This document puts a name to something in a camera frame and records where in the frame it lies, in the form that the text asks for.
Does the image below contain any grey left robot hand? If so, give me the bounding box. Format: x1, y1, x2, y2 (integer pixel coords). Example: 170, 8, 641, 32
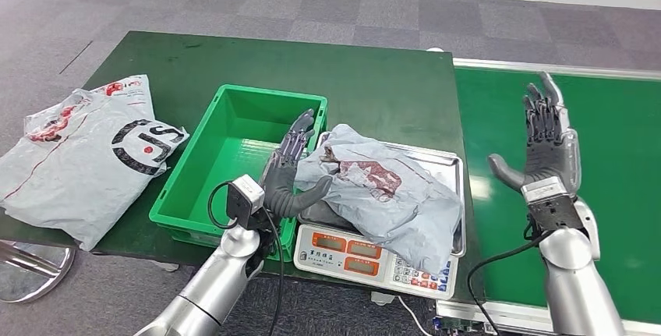
260, 108, 334, 220

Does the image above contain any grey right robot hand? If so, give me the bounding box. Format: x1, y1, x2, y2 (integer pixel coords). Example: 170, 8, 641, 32
487, 71, 583, 195

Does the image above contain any grey parcel faded red print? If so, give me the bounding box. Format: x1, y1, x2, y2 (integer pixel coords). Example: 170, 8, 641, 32
294, 123, 465, 276

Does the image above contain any conveyor circuit board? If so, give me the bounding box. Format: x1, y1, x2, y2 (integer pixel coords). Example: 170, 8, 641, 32
436, 315, 497, 336

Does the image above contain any green plastic crate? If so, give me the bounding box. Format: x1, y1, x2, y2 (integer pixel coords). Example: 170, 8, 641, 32
148, 83, 329, 263

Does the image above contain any white scale with steel tray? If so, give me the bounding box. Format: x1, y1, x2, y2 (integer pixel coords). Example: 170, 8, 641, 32
292, 131, 468, 301

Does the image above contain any large grey bag black logo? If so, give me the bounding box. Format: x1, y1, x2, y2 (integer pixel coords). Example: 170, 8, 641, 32
0, 74, 191, 252

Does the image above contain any chrome round chair base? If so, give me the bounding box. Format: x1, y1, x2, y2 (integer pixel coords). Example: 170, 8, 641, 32
0, 240, 77, 305

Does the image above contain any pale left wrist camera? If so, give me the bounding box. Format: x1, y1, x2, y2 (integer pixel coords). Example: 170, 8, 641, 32
226, 174, 266, 230

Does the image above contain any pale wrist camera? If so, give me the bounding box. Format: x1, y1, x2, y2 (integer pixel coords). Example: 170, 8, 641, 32
520, 175, 585, 232
226, 174, 266, 230

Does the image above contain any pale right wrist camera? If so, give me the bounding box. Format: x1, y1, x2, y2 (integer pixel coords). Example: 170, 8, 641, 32
520, 175, 585, 232

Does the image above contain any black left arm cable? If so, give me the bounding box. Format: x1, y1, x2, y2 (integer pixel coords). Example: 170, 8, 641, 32
207, 181, 286, 336

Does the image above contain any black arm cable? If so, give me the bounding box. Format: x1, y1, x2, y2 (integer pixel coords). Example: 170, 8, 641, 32
467, 220, 549, 336
207, 181, 286, 336

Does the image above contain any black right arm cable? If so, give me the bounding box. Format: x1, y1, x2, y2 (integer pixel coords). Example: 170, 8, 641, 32
467, 220, 549, 336

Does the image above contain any thin white cable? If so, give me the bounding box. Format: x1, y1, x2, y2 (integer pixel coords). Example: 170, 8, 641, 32
396, 295, 432, 336

